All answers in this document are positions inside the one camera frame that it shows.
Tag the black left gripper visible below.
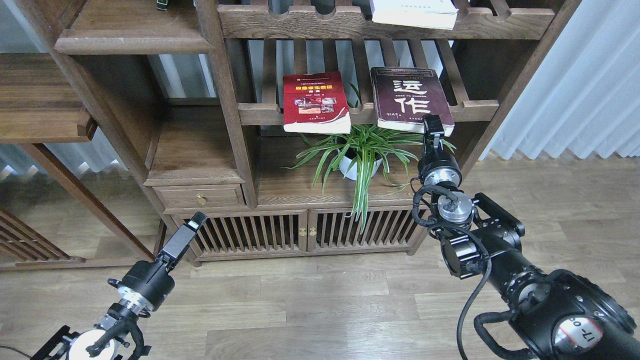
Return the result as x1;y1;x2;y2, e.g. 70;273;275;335
109;211;208;312

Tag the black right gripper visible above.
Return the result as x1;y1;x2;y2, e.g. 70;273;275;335
417;114;462;187

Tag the dark maroon book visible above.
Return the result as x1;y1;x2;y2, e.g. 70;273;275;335
370;67;455;137

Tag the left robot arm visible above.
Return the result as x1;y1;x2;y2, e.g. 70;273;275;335
30;211;208;360

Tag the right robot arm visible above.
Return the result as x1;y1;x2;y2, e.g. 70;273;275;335
412;114;640;360

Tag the white book on top shelf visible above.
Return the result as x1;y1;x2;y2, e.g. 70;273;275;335
370;0;458;30

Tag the small dark object on shelf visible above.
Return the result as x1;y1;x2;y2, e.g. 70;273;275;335
156;0;169;11

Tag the left slatted cabinet door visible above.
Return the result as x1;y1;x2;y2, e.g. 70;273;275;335
190;210;307;261

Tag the slatted cabinet door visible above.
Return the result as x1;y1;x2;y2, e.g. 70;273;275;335
190;210;307;261
307;205;427;255

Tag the green spider plant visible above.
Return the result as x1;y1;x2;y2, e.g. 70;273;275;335
287;82;456;235

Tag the small wooden drawer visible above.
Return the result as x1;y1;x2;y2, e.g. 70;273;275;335
153;184;245;209

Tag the white plant pot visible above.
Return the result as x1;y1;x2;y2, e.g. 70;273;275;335
339;148;382;181

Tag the red paperback book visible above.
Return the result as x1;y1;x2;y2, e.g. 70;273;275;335
283;71;352;134

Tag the dark wooden bookshelf cabinet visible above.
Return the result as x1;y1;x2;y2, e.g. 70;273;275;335
15;0;580;235

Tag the right slatted cabinet door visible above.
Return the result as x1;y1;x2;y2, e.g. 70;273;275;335
307;205;427;255

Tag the white curtain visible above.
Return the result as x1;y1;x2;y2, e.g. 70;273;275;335
480;0;640;159

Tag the wooden side table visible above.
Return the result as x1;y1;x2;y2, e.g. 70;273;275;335
0;53;154;271

